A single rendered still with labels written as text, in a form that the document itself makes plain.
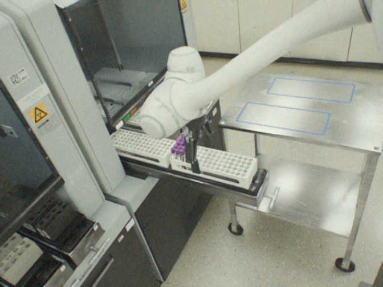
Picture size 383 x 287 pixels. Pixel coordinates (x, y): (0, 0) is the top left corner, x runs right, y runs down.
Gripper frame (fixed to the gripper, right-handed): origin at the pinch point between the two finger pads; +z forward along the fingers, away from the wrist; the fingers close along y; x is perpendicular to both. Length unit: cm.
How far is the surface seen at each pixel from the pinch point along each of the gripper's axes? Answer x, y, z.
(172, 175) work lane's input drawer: 10.0, -6.6, 5.4
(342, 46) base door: -20, 228, 63
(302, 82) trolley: -20, 64, 4
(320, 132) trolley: -34.3, 29.8, 3.6
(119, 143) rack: 35.5, -2.8, -0.2
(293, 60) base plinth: 23, 234, 84
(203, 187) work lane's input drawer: -2.4, -6.7, 7.6
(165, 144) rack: 17.2, 2.7, -0.1
